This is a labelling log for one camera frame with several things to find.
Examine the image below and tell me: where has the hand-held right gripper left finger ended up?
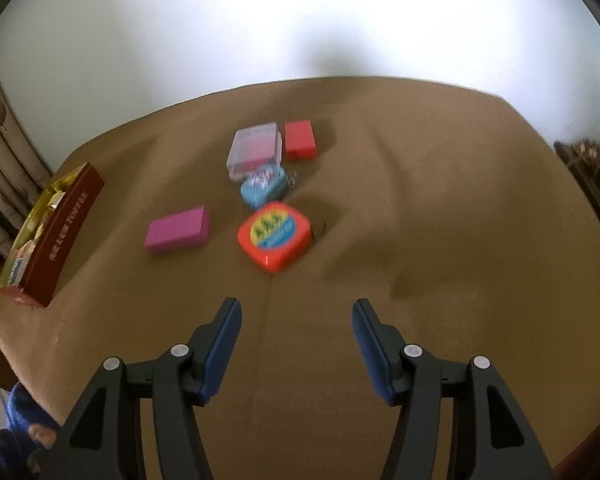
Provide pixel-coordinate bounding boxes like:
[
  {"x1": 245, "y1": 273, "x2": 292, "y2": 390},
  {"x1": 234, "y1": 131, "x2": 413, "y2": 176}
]
[{"x1": 45, "y1": 297, "x2": 243, "y2": 480}]

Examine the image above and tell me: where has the beige patterned curtain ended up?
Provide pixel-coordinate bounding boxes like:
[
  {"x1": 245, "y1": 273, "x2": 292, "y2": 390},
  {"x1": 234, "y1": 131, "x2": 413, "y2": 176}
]
[{"x1": 0, "y1": 40, "x2": 56, "y2": 271}]

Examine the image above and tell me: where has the blue cloth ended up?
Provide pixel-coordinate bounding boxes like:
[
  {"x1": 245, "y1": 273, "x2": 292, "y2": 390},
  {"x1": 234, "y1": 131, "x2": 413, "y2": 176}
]
[{"x1": 0, "y1": 382, "x2": 61, "y2": 480}]

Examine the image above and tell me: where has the pink block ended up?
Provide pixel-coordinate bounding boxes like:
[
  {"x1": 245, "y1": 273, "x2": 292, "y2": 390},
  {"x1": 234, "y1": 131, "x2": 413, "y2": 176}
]
[{"x1": 144, "y1": 205, "x2": 211, "y2": 254}]

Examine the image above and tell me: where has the small blue box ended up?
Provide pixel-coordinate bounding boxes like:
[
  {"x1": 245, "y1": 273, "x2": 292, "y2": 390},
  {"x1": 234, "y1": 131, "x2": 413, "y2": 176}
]
[{"x1": 240, "y1": 164, "x2": 288, "y2": 211}]

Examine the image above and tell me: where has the red block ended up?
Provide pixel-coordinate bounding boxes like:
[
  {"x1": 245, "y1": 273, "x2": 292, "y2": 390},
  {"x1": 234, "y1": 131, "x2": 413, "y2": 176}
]
[{"x1": 283, "y1": 120, "x2": 317, "y2": 162}]

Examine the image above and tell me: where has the red tin box gold inside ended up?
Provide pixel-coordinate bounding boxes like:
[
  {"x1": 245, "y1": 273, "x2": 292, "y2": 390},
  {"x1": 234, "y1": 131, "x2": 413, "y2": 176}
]
[{"x1": 0, "y1": 161, "x2": 105, "y2": 309}]

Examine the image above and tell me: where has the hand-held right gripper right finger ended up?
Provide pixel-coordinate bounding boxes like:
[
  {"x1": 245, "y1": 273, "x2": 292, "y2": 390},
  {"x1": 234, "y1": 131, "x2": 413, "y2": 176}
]
[{"x1": 351, "y1": 298, "x2": 553, "y2": 480}]

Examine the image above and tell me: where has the orange rounded square box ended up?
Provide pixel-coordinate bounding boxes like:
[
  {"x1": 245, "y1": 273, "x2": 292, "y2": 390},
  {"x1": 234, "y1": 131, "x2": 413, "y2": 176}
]
[{"x1": 237, "y1": 201, "x2": 312, "y2": 274}]

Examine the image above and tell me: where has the long clear plastic box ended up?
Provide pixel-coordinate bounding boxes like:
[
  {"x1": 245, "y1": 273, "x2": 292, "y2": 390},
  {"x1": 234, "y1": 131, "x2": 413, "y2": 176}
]
[{"x1": 226, "y1": 123, "x2": 284, "y2": 182}]

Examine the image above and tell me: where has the cluttered dark shelf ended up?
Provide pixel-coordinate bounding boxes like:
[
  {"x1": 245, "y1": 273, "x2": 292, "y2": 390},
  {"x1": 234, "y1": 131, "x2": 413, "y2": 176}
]
[{"x1": 554, "y1": 130, "x2": 600, "y2": 271}]

